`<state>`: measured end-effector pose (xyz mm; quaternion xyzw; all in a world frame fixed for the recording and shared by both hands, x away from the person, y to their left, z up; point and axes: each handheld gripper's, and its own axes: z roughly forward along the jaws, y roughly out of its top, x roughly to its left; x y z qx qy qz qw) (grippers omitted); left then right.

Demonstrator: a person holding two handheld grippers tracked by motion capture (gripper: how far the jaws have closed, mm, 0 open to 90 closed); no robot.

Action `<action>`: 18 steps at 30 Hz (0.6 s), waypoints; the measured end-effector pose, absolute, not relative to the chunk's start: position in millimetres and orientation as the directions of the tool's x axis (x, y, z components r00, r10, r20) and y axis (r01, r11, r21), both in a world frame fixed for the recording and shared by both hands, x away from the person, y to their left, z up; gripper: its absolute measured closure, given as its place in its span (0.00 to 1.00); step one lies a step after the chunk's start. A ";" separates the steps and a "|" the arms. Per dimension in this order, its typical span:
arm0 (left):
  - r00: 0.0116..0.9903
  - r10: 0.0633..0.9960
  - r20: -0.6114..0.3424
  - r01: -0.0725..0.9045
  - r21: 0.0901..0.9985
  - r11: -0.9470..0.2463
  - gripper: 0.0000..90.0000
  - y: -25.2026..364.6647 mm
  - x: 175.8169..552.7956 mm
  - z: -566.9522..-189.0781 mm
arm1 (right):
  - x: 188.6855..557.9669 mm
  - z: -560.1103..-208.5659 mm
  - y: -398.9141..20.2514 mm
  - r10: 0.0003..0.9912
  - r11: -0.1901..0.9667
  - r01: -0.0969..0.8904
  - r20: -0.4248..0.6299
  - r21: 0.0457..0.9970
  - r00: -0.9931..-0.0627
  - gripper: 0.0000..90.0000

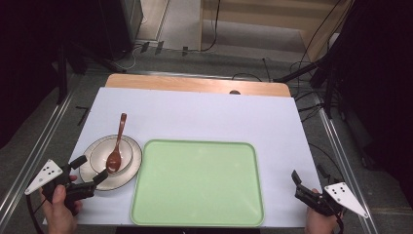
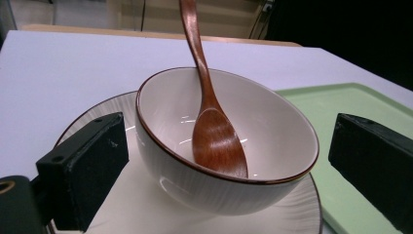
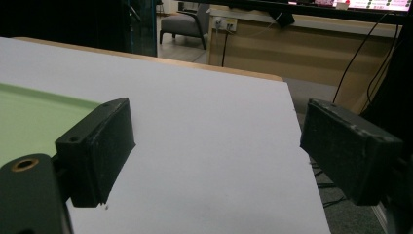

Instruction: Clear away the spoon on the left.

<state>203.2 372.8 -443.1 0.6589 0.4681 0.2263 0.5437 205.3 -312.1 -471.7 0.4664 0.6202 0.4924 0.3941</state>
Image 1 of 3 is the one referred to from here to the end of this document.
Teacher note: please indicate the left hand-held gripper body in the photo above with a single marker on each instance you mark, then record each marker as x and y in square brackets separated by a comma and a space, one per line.
[44, 175]

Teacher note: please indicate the aluminium floor rail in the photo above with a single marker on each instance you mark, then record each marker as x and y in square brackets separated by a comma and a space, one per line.
[35, 152]
[344, 169]

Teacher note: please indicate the black cabinet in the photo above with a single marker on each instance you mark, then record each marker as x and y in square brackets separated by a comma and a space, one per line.
[120, 26]

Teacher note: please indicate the person's right hand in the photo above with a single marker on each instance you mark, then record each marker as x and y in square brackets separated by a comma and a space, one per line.
[319, 224]

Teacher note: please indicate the white bowl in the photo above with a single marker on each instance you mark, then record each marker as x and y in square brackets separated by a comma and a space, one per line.
[99, 156]

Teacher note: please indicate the black metal stand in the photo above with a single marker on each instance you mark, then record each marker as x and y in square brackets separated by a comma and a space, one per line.
[62, 74]

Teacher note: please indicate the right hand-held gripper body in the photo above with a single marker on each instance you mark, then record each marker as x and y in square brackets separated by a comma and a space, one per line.
[324, 200]

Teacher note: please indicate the dark round table knob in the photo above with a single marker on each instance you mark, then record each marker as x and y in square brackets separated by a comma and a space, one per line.
[234, 92]

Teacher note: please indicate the white table sheet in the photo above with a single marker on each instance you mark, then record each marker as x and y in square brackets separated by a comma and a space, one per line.
[211, 113]

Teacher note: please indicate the white plate with dark rim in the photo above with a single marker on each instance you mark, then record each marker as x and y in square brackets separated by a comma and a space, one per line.
[130, 169]

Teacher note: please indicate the black tripod leg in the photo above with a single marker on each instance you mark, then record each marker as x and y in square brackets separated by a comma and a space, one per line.
[298, 72]

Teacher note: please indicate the wooden table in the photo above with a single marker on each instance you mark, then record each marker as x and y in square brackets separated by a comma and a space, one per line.
[195, 84]

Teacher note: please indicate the light green tray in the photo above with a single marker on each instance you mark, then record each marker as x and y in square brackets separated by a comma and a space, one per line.
[195, 182]

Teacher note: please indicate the brown wooden spoon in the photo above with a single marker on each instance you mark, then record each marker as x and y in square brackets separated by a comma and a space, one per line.
[114, 161]

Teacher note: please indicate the black curtain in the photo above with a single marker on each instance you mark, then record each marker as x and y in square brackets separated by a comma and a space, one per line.
[380, 81]
[32, 48]

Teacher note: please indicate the person's left hand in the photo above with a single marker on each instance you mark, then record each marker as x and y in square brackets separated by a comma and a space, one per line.
[60, 211]

